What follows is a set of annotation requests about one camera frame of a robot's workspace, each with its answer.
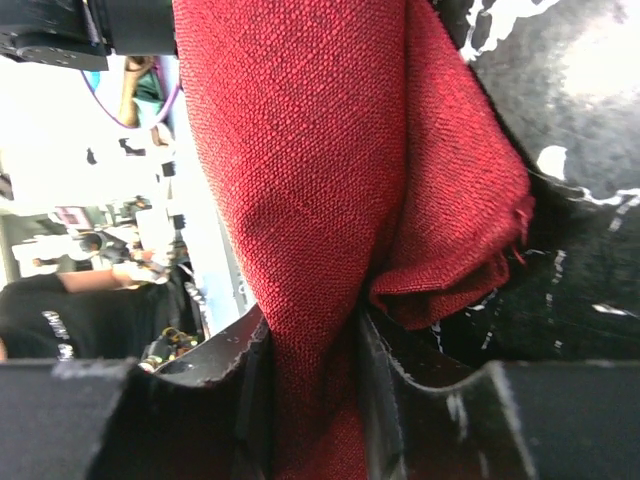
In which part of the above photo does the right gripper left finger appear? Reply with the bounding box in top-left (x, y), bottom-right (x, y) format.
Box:
top-left (1, 308), bottom-right (273, 479)

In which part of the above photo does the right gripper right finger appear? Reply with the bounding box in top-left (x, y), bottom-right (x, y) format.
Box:
top-left (357, 306), bottom-right (639, 479)

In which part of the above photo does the red cloth napkin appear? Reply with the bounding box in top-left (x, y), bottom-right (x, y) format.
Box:
top-left (173, 1), bottom-right (534, 479)

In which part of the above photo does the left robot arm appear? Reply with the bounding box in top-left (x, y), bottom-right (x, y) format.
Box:
top-left (1, 0), bottom-right (177, 71)

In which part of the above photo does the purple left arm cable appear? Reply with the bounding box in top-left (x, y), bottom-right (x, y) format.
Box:
top-left (79, 54), bottom-right (182, 130)

